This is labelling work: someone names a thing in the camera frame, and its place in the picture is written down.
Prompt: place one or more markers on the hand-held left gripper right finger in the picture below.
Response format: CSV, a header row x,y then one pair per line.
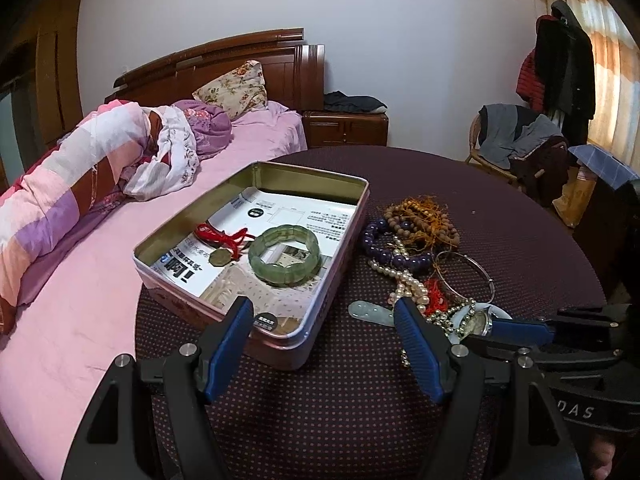
x,y
420,352

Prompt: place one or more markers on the dark maroon garment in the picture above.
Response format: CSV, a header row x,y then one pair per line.
x,y
545,170

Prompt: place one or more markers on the hanging black coat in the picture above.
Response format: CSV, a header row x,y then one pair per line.
x,y
565,70

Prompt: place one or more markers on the wooden wardrobe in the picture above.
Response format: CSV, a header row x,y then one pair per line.
x,y
55,60

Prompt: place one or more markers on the blue checked cloth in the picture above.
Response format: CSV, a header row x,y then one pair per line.
x,y
600,162

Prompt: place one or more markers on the patchwork pink quilt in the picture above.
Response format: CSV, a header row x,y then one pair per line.
x,y
65,185

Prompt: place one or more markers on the person's right hand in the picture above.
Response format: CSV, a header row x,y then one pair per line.
x,y
600,457

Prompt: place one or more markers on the floral pillow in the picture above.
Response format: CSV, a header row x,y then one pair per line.
x,y
235,90

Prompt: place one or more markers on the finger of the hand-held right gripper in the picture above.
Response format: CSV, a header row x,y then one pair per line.
x,y
575,355
522,332

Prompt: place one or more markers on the grey jacket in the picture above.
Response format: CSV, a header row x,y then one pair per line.
x,y
505,130

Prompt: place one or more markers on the pink metal tin box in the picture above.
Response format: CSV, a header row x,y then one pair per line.
x,y
280,350

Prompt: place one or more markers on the dotted purple tablecloth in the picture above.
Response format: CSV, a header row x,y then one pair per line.
x,y
500,210

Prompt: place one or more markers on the wicker chair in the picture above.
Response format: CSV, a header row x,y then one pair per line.
x,y
472,135

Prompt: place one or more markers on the pale jade flat pendant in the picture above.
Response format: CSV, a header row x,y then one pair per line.
x,y
367,312

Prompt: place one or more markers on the silver bangle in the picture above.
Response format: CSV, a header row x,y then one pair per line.
x,y
492,288

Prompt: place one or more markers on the pale jade bangle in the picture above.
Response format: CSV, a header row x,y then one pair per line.
x,y
500,314

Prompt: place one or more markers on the printed paper leaflet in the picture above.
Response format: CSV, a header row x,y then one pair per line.
x,y
300,220

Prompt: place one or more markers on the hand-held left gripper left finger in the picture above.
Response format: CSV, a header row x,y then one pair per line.
x,y
230,345

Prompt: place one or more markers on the dark cabinet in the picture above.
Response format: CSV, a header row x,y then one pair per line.
x,y
620,230

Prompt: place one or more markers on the wooden nightstand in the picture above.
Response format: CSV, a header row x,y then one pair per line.
x,y
345,130

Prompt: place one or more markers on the patterned curtain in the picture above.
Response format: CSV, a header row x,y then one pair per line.
x,y
615,60

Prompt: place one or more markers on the yellow bag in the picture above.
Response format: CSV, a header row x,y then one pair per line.
x,y
575,200

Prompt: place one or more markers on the hanging red jacket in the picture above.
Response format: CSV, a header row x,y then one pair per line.
x,y
527,80

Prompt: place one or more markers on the dark folded clothes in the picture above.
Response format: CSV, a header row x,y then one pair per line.
x,y
350,102

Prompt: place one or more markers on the white embroidered garment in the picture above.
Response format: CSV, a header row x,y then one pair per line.
x,y
170,160

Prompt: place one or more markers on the purple blanket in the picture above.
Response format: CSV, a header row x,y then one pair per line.
x,y
210,125

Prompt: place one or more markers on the wooden bed headboard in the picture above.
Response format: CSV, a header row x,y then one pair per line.
x,y
210,67

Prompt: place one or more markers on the bed with pink sheet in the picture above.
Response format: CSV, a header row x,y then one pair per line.
x,y
75,340

